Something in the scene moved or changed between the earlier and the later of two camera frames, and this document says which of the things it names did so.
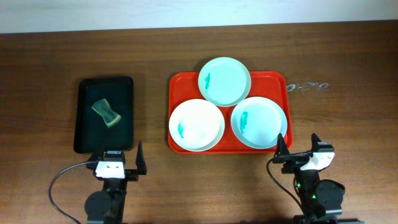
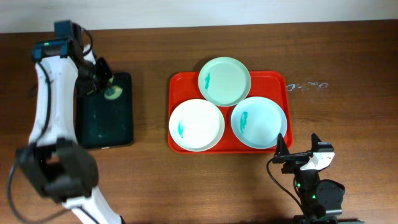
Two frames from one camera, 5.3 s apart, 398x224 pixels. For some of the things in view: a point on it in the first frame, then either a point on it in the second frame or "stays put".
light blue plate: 256,122 stays put
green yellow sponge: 109,116 to 113,93
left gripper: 130,173 to 101,71
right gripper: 292,157 stays put
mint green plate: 224,81 stays put
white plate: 196,125 stays put
